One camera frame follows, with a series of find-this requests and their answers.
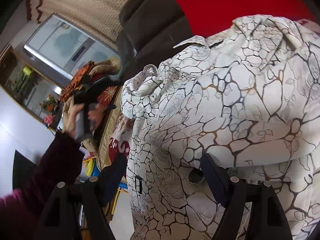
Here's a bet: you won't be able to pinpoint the white crackle-pattern coat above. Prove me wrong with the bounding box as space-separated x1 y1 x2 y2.
121 15 319 239

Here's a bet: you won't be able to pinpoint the person's left hand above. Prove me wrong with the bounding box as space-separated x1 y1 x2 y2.
62 102 107 140

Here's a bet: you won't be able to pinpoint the red embroidered pillow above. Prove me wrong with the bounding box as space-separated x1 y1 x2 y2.
97 86 118 107

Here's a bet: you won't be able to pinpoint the orange artificial flowers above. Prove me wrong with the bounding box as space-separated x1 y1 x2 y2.
39 94 60 126

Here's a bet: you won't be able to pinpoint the orange patterned cloth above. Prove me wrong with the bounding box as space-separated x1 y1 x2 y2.
59 61 95 102

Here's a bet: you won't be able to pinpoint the beige folded quilt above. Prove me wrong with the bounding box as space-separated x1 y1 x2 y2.
62 56 122 153

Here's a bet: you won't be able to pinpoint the green plant yellow pot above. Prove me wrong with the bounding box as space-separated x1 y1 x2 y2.
11 66 39 97

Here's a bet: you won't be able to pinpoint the red blanket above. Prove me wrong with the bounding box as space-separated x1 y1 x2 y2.
175 0 315 37

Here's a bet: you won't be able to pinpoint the window with grey frame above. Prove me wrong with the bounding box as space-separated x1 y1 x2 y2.
24 14 120 79

